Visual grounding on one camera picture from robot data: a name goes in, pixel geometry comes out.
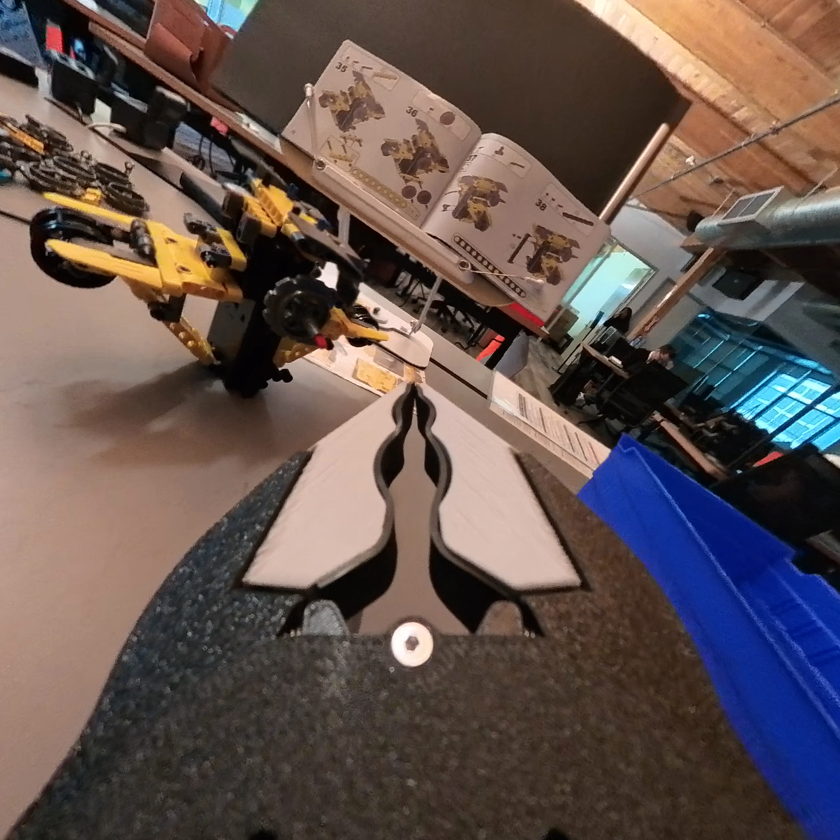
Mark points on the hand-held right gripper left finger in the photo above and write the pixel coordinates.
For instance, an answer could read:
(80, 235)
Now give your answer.
(315, 518)

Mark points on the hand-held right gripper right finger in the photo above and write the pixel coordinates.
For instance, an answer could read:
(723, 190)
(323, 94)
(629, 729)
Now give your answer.
(505, 518)

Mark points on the printed paper sheet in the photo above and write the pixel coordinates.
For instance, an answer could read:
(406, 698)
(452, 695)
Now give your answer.
(558, 433)

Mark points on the yellow printed sticker sheet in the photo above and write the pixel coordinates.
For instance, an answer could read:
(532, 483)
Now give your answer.
(367, 377)

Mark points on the blue plastic bin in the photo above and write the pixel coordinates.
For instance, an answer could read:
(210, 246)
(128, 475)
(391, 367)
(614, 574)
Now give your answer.
(754, 623)

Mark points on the yellow and black toy vehicle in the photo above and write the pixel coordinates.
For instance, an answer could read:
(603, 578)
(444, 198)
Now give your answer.
(177, 262)

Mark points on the large paned window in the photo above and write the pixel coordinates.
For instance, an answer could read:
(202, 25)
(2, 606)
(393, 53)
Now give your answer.
(787, 394)

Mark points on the open instruction booklet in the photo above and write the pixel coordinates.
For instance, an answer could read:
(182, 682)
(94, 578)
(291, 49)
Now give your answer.
(407, 131)

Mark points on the pile of loose toy parts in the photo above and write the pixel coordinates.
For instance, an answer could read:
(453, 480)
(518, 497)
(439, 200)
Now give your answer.
(65, 174)

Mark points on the black equipment box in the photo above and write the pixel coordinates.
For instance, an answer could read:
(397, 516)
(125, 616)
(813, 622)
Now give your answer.
(148, 118)

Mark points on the black partition panel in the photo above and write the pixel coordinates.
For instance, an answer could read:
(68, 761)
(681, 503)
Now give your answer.
(525, 79)

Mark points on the brown leather bag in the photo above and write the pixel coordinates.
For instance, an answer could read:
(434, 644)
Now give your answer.
(184, 39)

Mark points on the silver ventilation duct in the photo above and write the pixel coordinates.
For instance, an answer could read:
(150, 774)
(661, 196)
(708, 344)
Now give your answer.
(787, 220)

